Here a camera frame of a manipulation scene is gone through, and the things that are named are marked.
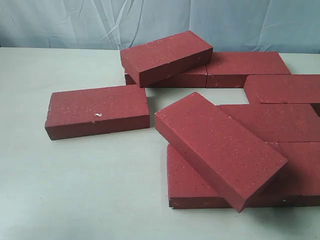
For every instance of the red brick with white chip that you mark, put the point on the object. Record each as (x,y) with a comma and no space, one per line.
(96,111)

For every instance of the back left base brick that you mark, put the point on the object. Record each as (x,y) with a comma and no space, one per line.
(194,78)

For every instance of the base brick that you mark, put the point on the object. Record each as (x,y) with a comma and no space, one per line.
(305,170)
(231,69)
(194,78)
(188,190)

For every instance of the front left base brick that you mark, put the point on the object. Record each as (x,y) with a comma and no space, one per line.
(188,190)

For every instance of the back right base brick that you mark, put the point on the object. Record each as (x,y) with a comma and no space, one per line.
(231,69)

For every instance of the front right base brick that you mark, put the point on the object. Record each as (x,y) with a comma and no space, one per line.
(305,170)

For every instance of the wrinkled blue backdrop cloth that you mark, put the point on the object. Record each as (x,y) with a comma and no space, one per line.
(285,26)

